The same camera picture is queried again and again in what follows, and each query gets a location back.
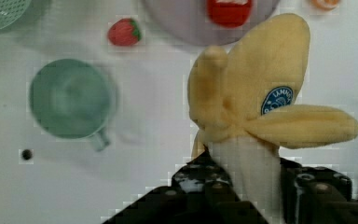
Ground red ketchup bottle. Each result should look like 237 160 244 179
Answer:
206 0 254 28

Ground orange slice toy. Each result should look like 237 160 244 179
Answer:
310 0 341 11

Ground red plush strawberry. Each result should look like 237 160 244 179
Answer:
107 18 142 47

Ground grey round plate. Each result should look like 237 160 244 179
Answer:
141 0 281 46

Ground green perforated colander basket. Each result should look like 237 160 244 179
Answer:
0 0 34 48

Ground green mug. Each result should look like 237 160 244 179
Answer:
29 59 117 151

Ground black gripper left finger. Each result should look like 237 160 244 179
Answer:
102 151 268 224

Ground yellow plush peeled banana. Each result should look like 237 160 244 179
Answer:
187 13 358 224

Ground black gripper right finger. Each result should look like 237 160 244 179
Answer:
281 158 358 224

